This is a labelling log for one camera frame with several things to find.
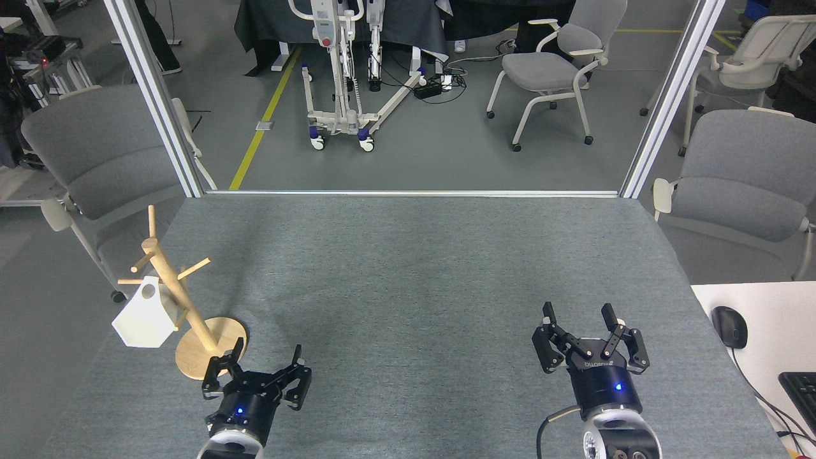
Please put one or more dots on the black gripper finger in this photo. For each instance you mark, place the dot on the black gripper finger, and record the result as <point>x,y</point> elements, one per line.
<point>299,386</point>
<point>547,350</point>
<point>637,350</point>
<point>213,379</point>

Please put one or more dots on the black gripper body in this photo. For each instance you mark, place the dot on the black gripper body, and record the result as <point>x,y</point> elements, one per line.
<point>605,386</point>
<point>245,405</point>

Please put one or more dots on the white hexagonal cup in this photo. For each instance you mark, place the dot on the white hexagonal cup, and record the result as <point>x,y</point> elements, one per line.
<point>146,322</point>

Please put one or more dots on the wooden cup rack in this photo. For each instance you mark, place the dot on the wooden cup rack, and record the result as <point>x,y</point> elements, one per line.
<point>213,344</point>

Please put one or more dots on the metal equipment rack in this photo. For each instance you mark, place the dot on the metal equipment rack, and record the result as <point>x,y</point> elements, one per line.
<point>44,48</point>

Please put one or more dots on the black computer mouse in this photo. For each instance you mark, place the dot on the black computer mouse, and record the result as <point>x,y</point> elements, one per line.
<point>730,326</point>

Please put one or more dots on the white desk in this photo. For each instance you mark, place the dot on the white desk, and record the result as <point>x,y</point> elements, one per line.
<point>778,319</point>

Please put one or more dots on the black keyboard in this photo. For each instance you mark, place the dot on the black keyboard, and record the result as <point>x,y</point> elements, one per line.
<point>802,395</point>

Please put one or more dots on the grey floor plate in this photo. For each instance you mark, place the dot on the grey floor plate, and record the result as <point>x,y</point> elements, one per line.
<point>265,125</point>

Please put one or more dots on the white stand on wheels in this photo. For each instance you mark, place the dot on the white stand on wheels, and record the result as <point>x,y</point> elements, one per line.
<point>349,118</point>

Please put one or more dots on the black power strip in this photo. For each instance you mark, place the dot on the black power strip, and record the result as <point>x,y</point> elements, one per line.
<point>428,88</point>

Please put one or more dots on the person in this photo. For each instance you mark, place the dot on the person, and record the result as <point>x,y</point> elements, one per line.
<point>159,38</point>

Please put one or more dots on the blue bin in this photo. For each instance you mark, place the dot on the blue bin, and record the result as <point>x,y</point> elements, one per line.
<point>757,7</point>

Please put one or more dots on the table with black cloth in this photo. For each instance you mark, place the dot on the table with black cloth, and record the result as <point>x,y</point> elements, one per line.
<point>274,19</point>

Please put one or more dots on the grey chair with white frame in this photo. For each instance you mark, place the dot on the grey chair with white frame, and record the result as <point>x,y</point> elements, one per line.
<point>746,178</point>
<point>542,70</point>
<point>95,146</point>
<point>733,83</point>

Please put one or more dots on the silver aluminium rail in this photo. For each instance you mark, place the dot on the silver aluminium rail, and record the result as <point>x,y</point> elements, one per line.
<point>414,193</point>

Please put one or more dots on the silver aluminium post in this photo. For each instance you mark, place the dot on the silver aluminium post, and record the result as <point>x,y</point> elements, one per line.
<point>158,95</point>
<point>674,95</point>

